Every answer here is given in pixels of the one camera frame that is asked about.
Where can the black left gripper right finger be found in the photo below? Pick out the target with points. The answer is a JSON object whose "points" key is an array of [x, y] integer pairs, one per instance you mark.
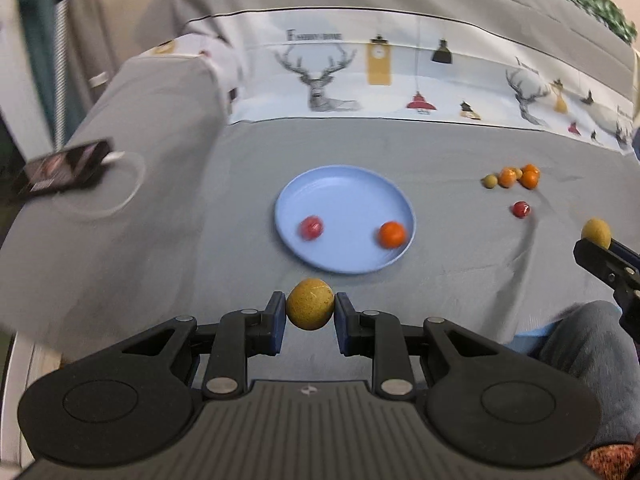
{"points": [[378, 336]]}

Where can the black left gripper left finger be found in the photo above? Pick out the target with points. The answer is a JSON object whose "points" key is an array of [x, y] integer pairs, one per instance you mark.
{"points": [[237, 337]]}

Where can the yellow-green fruit front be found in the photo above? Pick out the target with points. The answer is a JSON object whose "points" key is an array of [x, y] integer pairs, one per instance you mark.
{"points": [[598, 232]]}

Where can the orange tangerine front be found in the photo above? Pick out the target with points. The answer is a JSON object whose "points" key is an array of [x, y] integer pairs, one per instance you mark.
{"points": [[392, 234]]}

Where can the orange tangerine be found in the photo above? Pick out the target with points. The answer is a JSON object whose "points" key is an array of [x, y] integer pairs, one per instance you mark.
{"points": [[532, 169], [529, 179], [392, 234]]}

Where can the red fruit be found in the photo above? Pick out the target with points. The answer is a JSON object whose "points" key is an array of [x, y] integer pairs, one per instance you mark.
{"points": [[521, 209], [311, 228]]}

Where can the orange tangerine middle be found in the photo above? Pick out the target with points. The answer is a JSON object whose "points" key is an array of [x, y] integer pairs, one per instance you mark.
{"points": [[529, 179]]}

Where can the orange tangerine back right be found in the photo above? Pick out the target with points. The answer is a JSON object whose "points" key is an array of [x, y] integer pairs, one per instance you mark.
{"points": [[532, 169]]}

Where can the blue round plastic plate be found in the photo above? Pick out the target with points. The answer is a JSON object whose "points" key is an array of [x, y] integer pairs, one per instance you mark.
{"points": [[353, 203]]}

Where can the shiny orange wrapped fruit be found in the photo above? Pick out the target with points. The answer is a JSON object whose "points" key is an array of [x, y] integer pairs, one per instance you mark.
{"points": [[507, 177]]}

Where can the grey printed bed sheet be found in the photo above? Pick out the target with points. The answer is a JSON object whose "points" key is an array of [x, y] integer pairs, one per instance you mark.
{"points": [[232, 99]]}

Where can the black smartphone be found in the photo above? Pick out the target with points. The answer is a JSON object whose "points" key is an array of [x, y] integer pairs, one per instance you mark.
{"points": [[74, 168]]}

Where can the grey curtain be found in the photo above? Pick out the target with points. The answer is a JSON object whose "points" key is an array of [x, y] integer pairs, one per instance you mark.
{"points": [[90, 55]]}

